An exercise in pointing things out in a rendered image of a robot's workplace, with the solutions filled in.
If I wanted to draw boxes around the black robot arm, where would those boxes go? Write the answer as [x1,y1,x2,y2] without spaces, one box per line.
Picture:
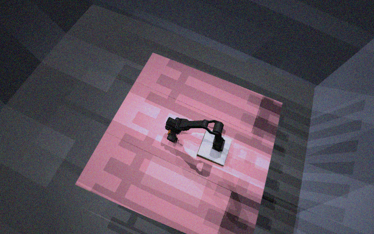
[165,117,225,152]

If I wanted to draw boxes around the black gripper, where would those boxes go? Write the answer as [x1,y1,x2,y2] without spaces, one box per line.
[167,128,181,142]

